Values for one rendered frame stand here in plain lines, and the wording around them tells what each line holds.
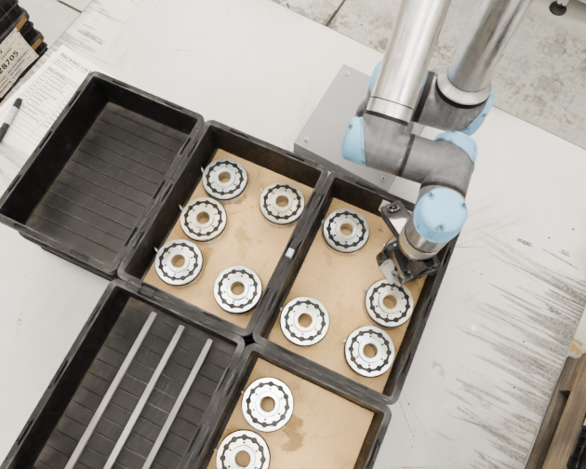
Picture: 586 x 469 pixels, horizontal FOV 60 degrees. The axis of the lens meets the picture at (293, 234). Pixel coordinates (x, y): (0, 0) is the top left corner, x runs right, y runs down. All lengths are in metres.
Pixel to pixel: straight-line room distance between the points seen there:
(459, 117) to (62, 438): 1.05
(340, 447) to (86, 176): 0.82
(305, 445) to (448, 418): 0.36
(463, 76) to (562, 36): 1.73
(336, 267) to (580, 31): 2.05
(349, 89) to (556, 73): 1.45
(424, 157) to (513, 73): 1.77
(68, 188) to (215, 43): 0.61
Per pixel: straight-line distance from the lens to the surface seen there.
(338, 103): 1.38
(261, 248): 1.13
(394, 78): 0.85
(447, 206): 0.80
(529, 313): 1.36
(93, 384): 1.15
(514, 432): 1.32
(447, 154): 0.86
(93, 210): 1.24
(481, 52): 1.07
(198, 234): 1.13
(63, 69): 1.64
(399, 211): 1.01
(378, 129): 0.85
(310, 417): 1.08
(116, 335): 1.15
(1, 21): 2.09
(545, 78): 2.64
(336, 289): 1.11
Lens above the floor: 1.91
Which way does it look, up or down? 71 degrees down
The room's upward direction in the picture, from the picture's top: 3 degrees clockwise
